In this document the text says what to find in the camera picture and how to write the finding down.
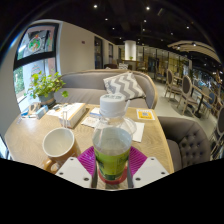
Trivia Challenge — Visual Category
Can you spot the white tissue box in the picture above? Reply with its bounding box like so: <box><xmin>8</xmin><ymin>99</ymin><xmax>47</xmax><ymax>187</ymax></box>
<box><xmin>59</xmin><ymin>102</ymin><xmax>87</xmax><ymax>129</ymax></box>

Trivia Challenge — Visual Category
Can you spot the grey white zigzag cushion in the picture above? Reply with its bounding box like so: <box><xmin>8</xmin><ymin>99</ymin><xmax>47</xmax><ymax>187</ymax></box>
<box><xmin>102</xmin><ymin>71</ymin><xmax>147</xmax><ymax>101</ymax></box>

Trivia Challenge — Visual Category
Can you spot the group of ceiling lights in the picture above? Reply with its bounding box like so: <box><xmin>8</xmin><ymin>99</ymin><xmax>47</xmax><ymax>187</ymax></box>
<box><xmin>93</xmin><ymin>3</ymin><xmax>198</xmax><ymax>48</ymax></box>

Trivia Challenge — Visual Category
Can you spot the green potted plant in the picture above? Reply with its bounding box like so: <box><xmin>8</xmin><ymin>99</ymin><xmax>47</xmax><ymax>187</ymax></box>
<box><xmin>25</xmin><ymin>70</ymin><xmax>69</xmax><ymax>108</ymax></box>

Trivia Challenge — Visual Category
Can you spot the white blue card box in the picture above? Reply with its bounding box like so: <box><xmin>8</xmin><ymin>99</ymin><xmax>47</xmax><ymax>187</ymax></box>
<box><xmin>89</xmin><ymin>107</ymin><xmax>102</xmax><ymax>118</ymax></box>

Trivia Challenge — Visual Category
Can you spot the yellow square card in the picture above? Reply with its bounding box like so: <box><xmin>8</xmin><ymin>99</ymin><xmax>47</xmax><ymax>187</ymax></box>
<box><xmin>136</xmin><ymin>108</ymin><xmax>156</xmax><ymax>121</ymax></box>

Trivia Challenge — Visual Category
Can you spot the curved grey sofa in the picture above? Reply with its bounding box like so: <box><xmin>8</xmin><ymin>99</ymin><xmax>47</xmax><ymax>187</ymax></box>
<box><xmin>53</xmin><ymin>68</ymin><xmax>159</xmax><ymax>109</ymax></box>

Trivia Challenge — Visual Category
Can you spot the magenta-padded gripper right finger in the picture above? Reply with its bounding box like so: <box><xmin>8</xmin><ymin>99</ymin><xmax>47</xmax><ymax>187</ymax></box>
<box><xmin>125</xmin><ymin>145</ymin><xmax>170</xmax><ymax>189</ymax></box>

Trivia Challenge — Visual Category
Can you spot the white paper sheet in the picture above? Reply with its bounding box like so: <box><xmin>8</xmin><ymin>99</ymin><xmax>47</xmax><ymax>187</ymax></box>
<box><xmin>131</xmin><ymin>121</ymin><xmax>146</xmax><ymax>143</ymax></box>

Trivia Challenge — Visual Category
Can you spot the green-labelled clear drink bottle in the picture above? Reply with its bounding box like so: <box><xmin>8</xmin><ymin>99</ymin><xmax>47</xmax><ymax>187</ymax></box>
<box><xmin>91</xmin><ymin>93</ymin><xmax>133</xmax><ymax>183</ymax></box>

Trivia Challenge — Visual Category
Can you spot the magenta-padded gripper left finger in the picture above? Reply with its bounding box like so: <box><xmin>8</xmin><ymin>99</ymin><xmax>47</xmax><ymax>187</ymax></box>
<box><xmin>54</xmin><ymin>145</ymin><xmax>100</xmax><ymax>190</ymax></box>

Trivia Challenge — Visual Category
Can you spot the brown mug white inside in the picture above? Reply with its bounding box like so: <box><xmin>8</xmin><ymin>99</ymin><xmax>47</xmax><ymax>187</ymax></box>
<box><xmin>41</xmin><ymin>127</ymin><xmax>82</xmax><ymax>174</ymax></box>

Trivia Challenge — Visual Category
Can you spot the grey tufted armchair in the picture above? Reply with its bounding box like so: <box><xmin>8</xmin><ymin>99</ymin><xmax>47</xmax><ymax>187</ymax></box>
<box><xmin>157</xmin><ymin>115</ymin><xmax>213</xmax><ymax>173</ymax></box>

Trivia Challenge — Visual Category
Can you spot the teal small box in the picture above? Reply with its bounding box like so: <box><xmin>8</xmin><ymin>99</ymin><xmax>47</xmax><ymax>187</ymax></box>
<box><xmin>34</xmin><ymin>104</ymin><xmax>49</xmax><ymax>120</ymax></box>

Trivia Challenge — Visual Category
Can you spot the white printed menu sheet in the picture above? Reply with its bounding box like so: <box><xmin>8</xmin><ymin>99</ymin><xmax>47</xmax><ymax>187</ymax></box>
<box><xmin>46</xmin><ymin>106</ymin><xmax>64</xmax><ymax>118</ymax></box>

